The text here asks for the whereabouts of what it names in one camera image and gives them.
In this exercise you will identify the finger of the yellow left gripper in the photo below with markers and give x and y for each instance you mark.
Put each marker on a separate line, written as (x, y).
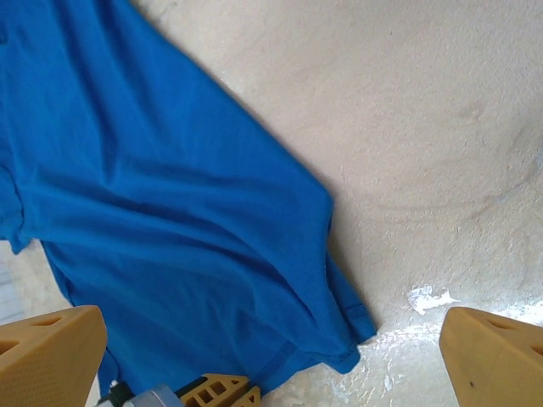
(254, 398)
(231, 388)

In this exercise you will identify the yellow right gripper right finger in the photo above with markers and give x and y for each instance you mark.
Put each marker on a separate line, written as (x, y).
(496, 364)

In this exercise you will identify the blue t-shirt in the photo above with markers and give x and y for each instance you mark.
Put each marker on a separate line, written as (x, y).
(148, 191)

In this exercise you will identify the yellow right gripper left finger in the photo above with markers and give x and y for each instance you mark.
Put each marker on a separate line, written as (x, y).
(51, 360)

